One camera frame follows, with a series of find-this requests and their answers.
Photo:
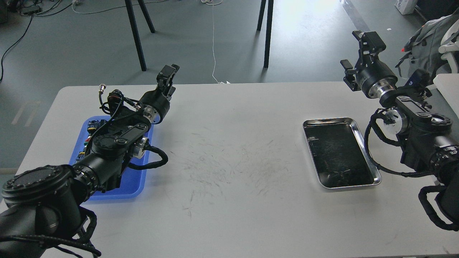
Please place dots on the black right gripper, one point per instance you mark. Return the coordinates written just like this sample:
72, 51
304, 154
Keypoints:
373, 77

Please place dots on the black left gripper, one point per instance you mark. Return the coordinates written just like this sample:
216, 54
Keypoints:
157, 102

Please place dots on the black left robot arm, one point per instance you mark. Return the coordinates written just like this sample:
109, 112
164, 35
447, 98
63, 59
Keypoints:
44, 204

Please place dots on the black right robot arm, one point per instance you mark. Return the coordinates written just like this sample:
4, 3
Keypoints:
407, 121

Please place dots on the grey backpack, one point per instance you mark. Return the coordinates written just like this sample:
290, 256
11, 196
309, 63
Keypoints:
421, 51

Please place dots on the white box on floor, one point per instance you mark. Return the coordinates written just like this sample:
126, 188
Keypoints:
405, 7

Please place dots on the black tripod left legs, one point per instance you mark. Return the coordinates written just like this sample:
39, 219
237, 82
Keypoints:
134, 28

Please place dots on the black tripod legs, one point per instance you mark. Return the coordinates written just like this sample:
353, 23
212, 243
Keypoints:
134, 28
269, 21

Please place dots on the white office chair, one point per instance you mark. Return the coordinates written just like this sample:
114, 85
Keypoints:
448, 51

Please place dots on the white side table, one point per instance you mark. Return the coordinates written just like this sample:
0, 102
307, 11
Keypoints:
448, 86

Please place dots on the silver metal tray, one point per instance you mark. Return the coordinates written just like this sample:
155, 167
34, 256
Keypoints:
337, 149

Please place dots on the black tripod right legs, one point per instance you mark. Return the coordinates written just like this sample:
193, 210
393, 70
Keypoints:
269, 21

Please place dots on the blue plastic tray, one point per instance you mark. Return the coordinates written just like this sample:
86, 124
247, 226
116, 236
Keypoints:
132, 182

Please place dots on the black selector switch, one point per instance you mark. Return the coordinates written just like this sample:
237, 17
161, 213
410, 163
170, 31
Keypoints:
93, 125

